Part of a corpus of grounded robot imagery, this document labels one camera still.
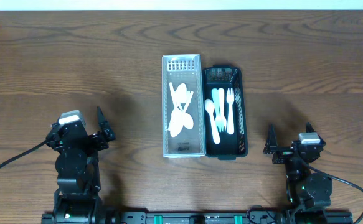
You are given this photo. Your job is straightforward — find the white spoon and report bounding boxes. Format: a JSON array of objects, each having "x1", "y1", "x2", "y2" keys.
[
  {"x1": 169, "y1": 82, "x2": 194, "y2": 129},
  {"x1": 204, "y1": 99, "x2": 220, "y2": 144}
]

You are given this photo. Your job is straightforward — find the black plastic basket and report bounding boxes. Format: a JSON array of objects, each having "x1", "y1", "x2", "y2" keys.
[{"x1": 202, "y1": 65, "x2": 248, "y2": 160}]

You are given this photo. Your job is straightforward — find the clear plastic basket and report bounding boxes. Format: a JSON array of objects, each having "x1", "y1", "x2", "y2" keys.
[{"x1": 162, "y1": 54, "x2": 206, "y2": 158}]

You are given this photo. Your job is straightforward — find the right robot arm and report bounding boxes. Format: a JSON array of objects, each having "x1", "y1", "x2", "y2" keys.
[{"x1": 263, "y1": 123, "x2": 332, "y2": 223}]

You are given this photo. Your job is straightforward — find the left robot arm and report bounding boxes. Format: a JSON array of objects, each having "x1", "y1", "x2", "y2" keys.
[{"x1": 41, "y1": 108, "x2": 121, "y2": 224}]

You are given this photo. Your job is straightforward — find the white spoon bowl up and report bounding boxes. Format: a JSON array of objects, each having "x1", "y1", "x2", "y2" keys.
[{"x1": 176, "y1": 83, "x2": 187, "y2": 106}]

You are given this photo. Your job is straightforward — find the white fork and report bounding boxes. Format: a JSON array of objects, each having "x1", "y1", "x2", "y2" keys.
[
  {"x1": 218, "y1": 88, "x2": 227, "y2": 132},
  {"x1": 226, "y1": 88, "x2": 235, "y2": 135},
  {"x1": 211, "y1": 88, "x2": 224, "y2": 133}
]

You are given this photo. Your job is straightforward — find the white spoon bowl down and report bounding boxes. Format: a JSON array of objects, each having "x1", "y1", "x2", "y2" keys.
[{"x1": 167, "y1": 91, "x2": 194, "y2": 138}]

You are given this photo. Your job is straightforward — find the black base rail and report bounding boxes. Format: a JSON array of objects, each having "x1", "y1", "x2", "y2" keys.
[{"x1": 41, "y1": 210, "x2": 354, "y2": 224}]

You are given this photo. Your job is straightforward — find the white spoon sideways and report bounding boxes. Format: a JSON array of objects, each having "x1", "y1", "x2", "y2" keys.
[{"x1": 167, "y1": 83, "x2": 194, "y2": 137}]

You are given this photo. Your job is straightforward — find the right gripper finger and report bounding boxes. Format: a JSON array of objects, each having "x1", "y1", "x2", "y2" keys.
[
  {"x1": 263, "y1": 124, "x2": 277, "y2": 153},
  {"x1": 305, "y1": 122, "x2": 326, "y2": 145}
]

